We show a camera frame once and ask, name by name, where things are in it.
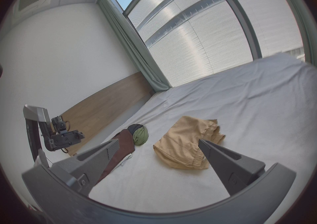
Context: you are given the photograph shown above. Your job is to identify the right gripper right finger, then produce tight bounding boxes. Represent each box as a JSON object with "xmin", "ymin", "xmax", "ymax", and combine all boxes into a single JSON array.
[{"xmin": 198, "ymin": 139, "xmax": 267, "ymax": 198}]

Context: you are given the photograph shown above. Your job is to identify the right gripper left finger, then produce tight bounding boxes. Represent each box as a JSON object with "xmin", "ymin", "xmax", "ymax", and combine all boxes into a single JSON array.
[{"xmin": 51, "ymin": 139, "xmax": 121, "ymax": 198}]

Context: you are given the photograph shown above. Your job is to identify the tan shorts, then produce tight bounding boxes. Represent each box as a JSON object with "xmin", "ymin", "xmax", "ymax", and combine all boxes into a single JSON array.
[{"xmin": 153, "ymin": 116, "xmax": 226, "ymax": 170}]

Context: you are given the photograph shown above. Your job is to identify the bed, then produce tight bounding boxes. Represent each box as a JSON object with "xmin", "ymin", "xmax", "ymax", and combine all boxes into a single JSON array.
[{"xmin": 58, "ymin": 53, "xmax": 317, "ymax": 213}]

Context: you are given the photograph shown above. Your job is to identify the white garment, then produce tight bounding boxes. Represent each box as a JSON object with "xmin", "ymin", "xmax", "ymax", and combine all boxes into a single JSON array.
[{"xmin": 113, "ymin": 153, "xmax": 133, "ymax": 169}]

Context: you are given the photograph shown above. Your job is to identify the brown garment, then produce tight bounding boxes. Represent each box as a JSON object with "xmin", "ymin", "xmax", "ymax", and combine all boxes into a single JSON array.
[{"xmin": 95, "ymin": 129, "xmax": 136, "ymax": 185}]

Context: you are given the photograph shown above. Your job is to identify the black garment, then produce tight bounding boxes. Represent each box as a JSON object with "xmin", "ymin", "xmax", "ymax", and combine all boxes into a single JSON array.
[{"xmin": 127, "ymin": 123, "xmax": 144, "ymax": 135}]

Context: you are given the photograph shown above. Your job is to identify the green garment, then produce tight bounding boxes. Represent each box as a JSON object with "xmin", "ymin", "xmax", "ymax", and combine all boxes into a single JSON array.
[{"xmin": 132, "ymin": 125, "xmax": 149, "ymax": 147}]

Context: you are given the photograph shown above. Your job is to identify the grey-green curtain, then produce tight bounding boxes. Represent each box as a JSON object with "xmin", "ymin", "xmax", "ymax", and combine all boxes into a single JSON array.
[{"xmin": 97, "ymin": 0, "xmax": 170, "ymax": 92}]

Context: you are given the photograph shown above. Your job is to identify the window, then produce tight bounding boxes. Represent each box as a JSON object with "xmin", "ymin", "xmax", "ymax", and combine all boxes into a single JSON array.
[{"xmin": 109, "ymin": 0, "xmax": 307, "ymax": 88}]

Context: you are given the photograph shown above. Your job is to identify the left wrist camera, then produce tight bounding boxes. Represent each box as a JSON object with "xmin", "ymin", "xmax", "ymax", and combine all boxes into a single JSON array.
[{"xmin": 51, "ymin": 116, "xmax": 67, "ymax": 130}]

